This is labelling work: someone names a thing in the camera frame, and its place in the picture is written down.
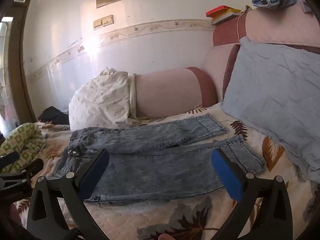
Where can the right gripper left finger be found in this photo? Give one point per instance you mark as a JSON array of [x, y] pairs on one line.
[[57, 209]]

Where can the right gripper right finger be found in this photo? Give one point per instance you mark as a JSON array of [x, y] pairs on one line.
[[274, 218]]

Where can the blue denim jeans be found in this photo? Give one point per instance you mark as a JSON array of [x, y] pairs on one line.
[[157, 162]]

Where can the person's right hand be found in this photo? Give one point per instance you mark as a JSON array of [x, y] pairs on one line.
[[165, 236]]

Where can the green white patterned quilt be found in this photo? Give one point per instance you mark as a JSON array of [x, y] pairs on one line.
[[27, 140]]

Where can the black garment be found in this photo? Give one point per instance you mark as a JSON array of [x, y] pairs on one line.
[[54, 116]]

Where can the white patterned pillow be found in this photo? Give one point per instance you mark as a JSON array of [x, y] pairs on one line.
[[107, 101]]

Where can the light blue pillow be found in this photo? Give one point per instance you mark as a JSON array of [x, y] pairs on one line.
[[275, 90]]

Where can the pink cylindrical bolster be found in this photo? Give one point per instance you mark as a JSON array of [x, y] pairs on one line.
[[172, 92]]

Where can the pink padded headboard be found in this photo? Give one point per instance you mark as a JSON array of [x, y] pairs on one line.
[[290, 26]]

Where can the red yellow books stack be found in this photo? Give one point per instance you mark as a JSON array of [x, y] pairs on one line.
[[222, 13]]

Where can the wooden door frame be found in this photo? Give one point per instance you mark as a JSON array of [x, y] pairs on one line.
[[18, 85]]

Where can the wall switch plate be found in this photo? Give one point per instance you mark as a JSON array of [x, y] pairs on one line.
[[103, 22]]

